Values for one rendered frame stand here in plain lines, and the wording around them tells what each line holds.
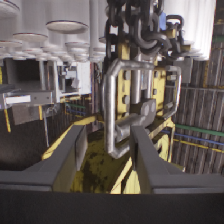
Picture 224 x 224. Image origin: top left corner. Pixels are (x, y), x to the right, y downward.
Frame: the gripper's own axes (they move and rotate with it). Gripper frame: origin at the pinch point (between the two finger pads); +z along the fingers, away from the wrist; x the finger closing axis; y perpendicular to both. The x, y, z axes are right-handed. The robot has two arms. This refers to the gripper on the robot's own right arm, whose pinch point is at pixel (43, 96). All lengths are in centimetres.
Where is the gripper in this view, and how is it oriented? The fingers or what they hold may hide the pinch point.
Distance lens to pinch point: 35.8
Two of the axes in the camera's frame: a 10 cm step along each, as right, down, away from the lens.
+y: 0.1, -9.7, -2.6
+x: -1.6, -2.5, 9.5
